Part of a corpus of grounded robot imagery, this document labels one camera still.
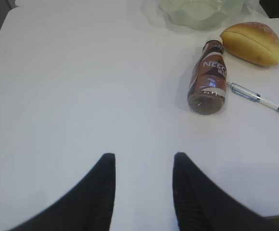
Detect golden bread roll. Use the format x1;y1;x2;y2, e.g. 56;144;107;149
220;22;279;66

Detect brown Nescafe coffee bottle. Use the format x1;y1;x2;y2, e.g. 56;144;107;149
187;36;227;115

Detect green glass ruffled plate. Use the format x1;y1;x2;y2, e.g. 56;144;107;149
143;0;258;32

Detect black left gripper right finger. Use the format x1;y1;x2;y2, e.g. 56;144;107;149
173;153;279;231

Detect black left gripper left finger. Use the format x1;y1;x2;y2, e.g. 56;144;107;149
13;154;116;231

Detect white pen grey grip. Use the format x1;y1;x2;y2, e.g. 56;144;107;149
227;82;279;113

